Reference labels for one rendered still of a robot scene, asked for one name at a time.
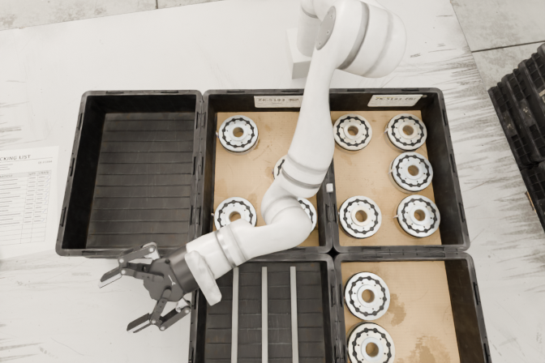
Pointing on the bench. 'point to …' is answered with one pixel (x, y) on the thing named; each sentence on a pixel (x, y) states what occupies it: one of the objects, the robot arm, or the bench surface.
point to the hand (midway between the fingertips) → (117, 305)
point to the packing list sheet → (28, 201)
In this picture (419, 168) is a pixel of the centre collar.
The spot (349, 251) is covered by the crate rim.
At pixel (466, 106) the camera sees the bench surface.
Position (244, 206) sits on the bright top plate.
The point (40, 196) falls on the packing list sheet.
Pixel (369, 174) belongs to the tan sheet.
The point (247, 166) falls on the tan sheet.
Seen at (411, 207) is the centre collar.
